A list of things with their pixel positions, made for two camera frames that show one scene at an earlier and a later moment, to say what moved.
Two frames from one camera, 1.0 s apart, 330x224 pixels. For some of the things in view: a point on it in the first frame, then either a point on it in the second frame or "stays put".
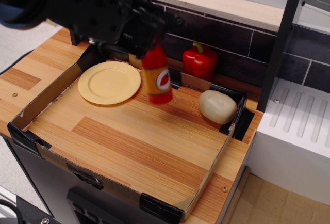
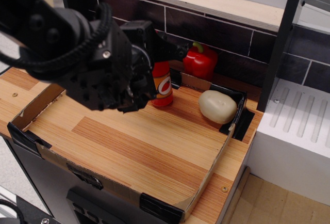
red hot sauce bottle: [158, 76] stays put
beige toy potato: [217, 106] stays put
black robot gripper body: [144, 24] -> [149, 48]
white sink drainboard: [291, 148] stays put
